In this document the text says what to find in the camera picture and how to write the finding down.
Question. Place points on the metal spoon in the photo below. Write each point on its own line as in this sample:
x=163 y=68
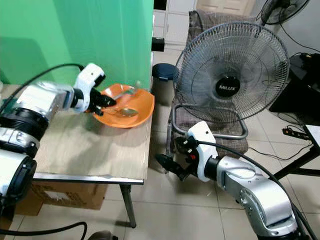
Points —
x=130 y=112

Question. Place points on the brown cardboard box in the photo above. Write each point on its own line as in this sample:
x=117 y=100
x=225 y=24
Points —
x=70 y=194

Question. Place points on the black power strip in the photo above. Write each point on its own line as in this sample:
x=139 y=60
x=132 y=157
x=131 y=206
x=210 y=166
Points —
x=294 y=133

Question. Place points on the black desk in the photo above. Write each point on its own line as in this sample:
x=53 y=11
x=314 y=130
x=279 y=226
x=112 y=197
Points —
x=302 y=85

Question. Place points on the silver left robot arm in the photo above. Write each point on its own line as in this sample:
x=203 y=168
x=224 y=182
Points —
x=12 y=170

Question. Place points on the large grey Milux fan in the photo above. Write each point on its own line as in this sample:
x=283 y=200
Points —
x=227 y=87

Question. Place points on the white drawer cabinet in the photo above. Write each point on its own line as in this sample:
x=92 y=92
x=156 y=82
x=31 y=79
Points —
x=175 y=22

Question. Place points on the small black fan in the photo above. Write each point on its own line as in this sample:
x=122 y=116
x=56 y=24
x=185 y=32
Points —
x=282 y=9

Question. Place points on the metal fork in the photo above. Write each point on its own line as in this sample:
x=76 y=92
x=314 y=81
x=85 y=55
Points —
x=124 y=92

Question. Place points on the checked cloth covered chair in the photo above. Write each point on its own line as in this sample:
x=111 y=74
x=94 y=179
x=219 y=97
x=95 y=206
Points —
x=202 y=25

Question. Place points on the grey metal table leg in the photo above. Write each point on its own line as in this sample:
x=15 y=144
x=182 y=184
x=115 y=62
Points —
x=128 y=205

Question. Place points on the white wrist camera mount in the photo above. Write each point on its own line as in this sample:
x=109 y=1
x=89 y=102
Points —
x=91 y=76
x=201 y=134

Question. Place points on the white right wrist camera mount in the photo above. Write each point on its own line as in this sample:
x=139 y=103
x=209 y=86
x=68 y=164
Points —
x=201 y=134

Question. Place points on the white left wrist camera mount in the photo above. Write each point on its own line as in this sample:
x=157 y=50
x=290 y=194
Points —
x=91 y=76

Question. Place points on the bin with blue lid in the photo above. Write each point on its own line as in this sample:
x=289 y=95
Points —
x=162 y=71

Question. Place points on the green backdrop screen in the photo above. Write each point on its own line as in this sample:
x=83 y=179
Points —
x=75 y=32

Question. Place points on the orange plastic bowl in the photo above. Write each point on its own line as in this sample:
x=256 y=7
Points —
x=142 y=105

